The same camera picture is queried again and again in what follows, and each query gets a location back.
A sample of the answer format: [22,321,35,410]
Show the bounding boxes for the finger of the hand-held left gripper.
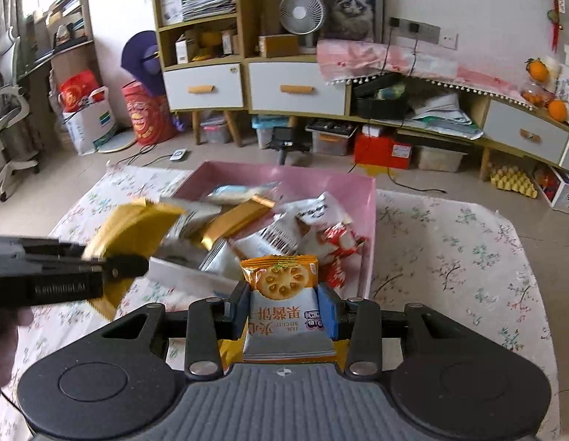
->
[100,254,150,282]

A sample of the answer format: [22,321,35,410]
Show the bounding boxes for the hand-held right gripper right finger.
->
[316,282,479,377]

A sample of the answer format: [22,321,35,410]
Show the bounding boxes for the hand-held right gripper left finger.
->
[93,281,253,377]

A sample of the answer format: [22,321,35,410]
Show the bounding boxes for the gold snack packet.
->
[82,200,188,322]

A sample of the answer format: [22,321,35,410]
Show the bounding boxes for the orange biscuit packet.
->
[219,255,350,369]

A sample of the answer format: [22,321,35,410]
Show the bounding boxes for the red white snack packet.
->
[303,222,370,261]

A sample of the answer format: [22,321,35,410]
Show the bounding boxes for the pile of mixed snack packets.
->
[149,183,371,301]

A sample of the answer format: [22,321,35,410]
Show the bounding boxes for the pink cardboard box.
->
[171,161,377,303]

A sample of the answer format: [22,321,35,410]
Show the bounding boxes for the person's left hand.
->
[0,307,35,394]

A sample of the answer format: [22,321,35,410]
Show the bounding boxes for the white shopping bag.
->
[62,86,118,156]

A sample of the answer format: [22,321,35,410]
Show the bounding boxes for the red printed bucket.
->
[122,80,177,148]

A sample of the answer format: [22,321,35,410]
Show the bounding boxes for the white office chair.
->
[0,28,42,203]

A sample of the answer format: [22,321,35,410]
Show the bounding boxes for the small clear storage box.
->
[200,117,232,145]

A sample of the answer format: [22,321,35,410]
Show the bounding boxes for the red flat box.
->
[353,131,413,170]

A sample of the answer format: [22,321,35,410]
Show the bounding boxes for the clear box with dark lid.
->
[307,119,359,157]

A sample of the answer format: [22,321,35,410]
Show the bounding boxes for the clear box with blue lid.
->
[252,115,292,150]

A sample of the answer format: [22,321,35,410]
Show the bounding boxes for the red paper bag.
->
[59,70,102,112]

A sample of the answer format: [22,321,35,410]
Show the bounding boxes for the clear plastic storage box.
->
[412,144,467,173]

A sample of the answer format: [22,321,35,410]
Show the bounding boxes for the purple plush toy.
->
[121,31,164,98]

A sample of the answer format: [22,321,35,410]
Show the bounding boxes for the wooden desk with books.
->
[18,0,97,148]

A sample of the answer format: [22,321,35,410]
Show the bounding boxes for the black storage box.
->
[351,73,409,121]

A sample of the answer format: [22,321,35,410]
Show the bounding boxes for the small white box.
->
[175,37,198,65]

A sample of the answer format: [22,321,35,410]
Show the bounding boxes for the long wooden TV cabinet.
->
[244,53,569,183]

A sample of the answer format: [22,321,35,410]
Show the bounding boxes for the yellow egg tray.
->
[489,165,541,200]

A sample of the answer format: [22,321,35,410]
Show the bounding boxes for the heap of papers and bags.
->
[406,92,486,141]

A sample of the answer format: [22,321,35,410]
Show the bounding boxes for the yellow toy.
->
[195,31,223,61]

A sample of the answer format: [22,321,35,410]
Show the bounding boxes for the small brown boxes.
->
[220,30,242,56]

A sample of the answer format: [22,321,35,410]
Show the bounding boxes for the pink tasselled cloth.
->
[316,39,539,110]

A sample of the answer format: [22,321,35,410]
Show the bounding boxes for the white toy storage bin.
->
[533,165,569,218]

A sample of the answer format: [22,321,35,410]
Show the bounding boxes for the white appliance box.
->
[160,0,184,26]

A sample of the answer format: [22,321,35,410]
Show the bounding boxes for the small cardboard box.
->
[259,34,299,60]

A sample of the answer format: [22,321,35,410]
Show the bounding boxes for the stack of papers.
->
[181,0,237,22]

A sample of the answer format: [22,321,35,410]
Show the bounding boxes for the wooden shelf cabinet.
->
[152,0,263,148]

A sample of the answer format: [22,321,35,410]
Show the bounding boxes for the white desk fan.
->
[279,0,327,55]

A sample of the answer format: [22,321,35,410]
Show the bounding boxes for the bowl of small oranges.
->
[519,80,556,109]

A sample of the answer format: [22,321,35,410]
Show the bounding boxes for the orange fruit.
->
[547,100,569,123]
[526,57,550,83]

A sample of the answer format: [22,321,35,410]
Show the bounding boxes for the framed cat picture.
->
[314,0,386,45]

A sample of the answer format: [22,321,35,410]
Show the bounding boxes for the red hanging decoration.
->
[545,0,568,52]

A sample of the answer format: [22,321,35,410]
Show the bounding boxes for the black floor cable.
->
[115,144,173,167]

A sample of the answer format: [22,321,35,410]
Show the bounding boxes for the round white base plate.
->
[98,129,138,155]

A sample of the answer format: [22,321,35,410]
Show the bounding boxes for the black camera device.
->
[270,126,311,166]

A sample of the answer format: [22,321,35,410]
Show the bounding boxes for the black power cable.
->
[380,25,398,77]
[405,30,419,77]

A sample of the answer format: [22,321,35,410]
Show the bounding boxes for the grey wall socket strip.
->
[389,17,440,45]

